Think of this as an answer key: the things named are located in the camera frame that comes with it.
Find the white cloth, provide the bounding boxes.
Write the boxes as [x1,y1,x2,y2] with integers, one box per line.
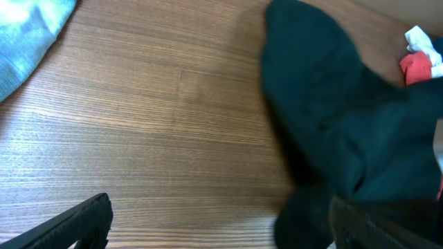
[404,26,442,78]

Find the red cloth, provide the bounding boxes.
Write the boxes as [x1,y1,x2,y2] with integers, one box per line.
[399,51,432,86]

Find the folded light blue denim shorts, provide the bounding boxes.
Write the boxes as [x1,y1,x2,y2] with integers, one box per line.
[1,0,77,100]

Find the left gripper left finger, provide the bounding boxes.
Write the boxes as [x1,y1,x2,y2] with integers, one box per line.
[1,193,114,249]

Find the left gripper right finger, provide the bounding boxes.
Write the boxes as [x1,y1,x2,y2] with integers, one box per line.
[328,196,442,249]

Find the black shorts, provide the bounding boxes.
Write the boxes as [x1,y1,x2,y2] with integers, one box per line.
[261,1,442,248]

